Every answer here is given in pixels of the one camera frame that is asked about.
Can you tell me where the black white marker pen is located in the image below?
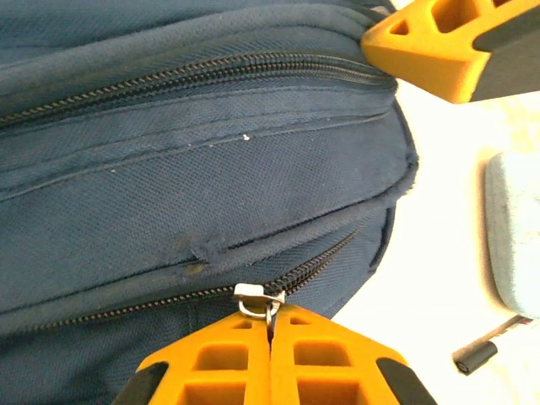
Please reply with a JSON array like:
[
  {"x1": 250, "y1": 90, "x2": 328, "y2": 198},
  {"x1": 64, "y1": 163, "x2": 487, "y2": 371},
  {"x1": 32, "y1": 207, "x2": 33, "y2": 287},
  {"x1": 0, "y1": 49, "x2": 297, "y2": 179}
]
[{"x1": 451, "y1": 314, "x2": 540, "y2": 376}]

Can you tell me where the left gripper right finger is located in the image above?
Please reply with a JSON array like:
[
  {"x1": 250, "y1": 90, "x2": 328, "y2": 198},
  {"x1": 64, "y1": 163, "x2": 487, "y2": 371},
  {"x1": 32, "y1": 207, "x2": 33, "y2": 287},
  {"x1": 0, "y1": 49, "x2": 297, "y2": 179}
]
[{"x1": 269, "y1": 303, "x2": 438, "y2": 405}]

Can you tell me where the blue-grey glasses case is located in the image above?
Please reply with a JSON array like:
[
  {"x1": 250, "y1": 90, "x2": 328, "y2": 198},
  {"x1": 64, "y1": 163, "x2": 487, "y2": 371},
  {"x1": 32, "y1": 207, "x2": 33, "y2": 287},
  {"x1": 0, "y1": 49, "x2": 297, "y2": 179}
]
[{"x1": 483, "y1": 151, "x2": 540, "y2": 320}]

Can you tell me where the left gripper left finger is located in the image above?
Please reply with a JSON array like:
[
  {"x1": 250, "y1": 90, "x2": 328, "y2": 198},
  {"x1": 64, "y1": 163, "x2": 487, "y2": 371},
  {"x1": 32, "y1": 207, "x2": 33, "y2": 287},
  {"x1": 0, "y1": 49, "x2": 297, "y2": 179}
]
[{"x1": 111, "y1": 305, "x2": 271, "y2": 405}]

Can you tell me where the navy blue backpack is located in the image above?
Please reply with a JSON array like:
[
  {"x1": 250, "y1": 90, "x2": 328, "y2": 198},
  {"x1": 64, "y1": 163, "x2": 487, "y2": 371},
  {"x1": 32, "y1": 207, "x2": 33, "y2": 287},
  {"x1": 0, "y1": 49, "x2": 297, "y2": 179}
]
[{"x1": 0, "y1": 0, "x2": 420, "y2": 405}]

